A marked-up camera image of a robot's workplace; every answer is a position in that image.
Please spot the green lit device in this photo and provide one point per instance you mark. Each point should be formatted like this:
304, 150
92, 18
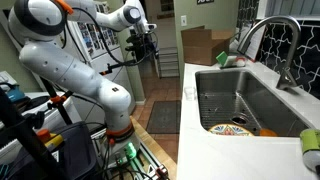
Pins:
130, 150

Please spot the green sponge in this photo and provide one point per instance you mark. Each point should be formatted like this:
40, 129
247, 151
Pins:
221, 58

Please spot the colourful patterned plate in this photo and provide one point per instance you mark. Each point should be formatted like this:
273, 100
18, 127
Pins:
230, 130

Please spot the clear drinking glass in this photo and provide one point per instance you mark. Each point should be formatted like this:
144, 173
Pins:
189, 93

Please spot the white paper sheet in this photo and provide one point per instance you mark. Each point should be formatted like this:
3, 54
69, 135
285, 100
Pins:
257, 43

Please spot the patterned floor rug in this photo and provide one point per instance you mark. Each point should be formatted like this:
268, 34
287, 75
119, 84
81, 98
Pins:
164, 117

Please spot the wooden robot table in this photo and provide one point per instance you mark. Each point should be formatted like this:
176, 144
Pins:
156, 150

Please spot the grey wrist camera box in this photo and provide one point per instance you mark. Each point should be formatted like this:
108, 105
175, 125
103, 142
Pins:
150, 26

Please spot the white light switch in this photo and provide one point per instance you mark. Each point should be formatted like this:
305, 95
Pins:
183, 20

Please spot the black bag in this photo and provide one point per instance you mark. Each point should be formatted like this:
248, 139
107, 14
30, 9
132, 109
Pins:
75, 150

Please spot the yellow emergency stop button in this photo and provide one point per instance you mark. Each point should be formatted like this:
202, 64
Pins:
50, 139

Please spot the white stair steps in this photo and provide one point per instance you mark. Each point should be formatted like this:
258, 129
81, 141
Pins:
168, 61

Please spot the black camera tripod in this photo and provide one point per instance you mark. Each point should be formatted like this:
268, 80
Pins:
23, 133

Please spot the green white pump bottle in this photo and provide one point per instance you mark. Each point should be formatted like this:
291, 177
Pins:
311, 146

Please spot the sink drain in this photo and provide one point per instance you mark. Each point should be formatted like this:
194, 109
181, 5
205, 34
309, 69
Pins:
239, 120

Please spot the white red dish scrubber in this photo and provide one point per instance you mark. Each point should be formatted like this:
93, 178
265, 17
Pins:
240, 61

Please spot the steel kitchen faucet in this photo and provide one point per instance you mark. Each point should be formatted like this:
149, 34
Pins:
293, 36

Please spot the brown cardboard box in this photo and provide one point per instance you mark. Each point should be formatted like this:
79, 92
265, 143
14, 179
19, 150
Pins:
200, 46

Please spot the orange round object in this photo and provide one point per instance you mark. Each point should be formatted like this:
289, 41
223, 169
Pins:
268, 133

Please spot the stainless steel sink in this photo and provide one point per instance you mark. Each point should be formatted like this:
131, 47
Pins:
216, 110
266, 96

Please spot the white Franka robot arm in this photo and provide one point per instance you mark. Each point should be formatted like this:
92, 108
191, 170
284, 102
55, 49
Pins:
66, 70

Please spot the white refrigerator with photos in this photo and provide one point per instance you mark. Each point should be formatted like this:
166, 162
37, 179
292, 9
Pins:
100, 60

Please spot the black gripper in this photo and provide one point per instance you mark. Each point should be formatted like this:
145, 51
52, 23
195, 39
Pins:
138, 41

